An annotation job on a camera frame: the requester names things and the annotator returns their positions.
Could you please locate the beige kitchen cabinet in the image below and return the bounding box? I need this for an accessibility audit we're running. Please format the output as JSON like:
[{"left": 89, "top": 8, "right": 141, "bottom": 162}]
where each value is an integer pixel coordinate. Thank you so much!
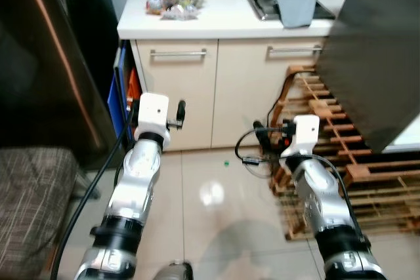
[{"left": 131, "top": 36, "right": 335, "bottom": 151}]

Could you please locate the grey black robot leg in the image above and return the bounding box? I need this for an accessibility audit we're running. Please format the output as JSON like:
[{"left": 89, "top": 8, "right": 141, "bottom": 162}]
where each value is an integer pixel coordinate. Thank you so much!
[{"left": 154, "top": 262, "right": 194, "bottom": 280}]

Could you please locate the orange plastic item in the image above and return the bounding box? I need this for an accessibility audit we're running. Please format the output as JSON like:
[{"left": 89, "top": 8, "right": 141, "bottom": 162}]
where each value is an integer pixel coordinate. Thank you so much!
[{"left": 127, "top": 67, "right": 142, "bottom": 107}]

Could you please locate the wooden slatted pallet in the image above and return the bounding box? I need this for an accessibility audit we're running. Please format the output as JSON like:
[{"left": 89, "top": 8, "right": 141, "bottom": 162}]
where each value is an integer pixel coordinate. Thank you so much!
[{"left": 269, "top": 64, "right": 420, "bottom": 241}]

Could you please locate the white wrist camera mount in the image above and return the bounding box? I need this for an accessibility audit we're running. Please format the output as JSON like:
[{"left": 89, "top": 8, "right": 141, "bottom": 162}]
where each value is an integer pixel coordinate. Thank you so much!
[
  {"left": 138, "top": 92, "right": 171, "bottom": 138},
  {"left": 292, "top": 115, "right": 321, "bottom": 157}
]

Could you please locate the grey cloth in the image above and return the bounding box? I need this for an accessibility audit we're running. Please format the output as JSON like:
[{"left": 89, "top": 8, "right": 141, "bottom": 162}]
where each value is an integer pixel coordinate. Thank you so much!
[{"left": 270, "top": 0, "right": 319, "bottom": 30}]

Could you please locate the dark steel tall fridge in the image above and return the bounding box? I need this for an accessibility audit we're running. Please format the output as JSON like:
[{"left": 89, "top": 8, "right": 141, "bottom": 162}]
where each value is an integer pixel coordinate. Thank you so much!
[{"left": 0, "top": 0, "right": 122, "bottom": 166}]

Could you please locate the blue plastic crate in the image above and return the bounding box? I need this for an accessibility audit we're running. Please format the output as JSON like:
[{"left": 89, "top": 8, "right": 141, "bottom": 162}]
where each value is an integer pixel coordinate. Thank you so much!
[{"left": 107, "top": 43, "right": 135, "bottom": 140}]

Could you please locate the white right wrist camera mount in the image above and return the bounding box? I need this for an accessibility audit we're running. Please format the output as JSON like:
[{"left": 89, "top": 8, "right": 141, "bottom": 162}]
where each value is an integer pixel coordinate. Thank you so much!
[{"left": 292, "top": 115, "right": 321, "bottom": 157}]

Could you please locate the round foil snack packet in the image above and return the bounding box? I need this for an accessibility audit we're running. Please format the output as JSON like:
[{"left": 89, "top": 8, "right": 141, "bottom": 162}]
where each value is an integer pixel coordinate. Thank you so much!
[{"left": 146, "top": 0, "right": 165, "bottom": 16}]

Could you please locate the steel cabinet handle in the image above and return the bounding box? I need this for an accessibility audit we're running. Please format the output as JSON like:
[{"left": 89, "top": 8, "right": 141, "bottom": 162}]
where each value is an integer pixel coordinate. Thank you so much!
[
  {"left": 150, "top": 49, "right": 207, "bottom": 58},
  {"left": 267, "top": 45, "right": 324, "bottom": 55}
]

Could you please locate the brown woven fabric seat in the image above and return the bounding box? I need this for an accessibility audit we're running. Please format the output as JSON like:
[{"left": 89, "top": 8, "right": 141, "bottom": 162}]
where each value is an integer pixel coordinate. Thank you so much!
[{"left": 0, "top": 148, "right": 81, "bottom": 280}]

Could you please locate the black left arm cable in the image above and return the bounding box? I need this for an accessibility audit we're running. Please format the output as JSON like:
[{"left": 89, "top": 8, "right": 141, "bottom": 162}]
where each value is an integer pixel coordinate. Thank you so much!
[{"left": 49, "top": 106, "right": 140, "bottom": 280}]

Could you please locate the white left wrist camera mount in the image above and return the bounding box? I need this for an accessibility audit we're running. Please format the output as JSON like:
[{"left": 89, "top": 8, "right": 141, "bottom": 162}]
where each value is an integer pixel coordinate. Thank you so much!
[{"left": 138, "top": 92, "right": 171, "bottom": 138}]

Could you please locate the grey mini fridge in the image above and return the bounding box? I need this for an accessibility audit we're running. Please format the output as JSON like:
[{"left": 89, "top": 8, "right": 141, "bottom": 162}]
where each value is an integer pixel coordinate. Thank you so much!
[{"left": 315, "top": 0, "right": 420, "bottom": 154}]

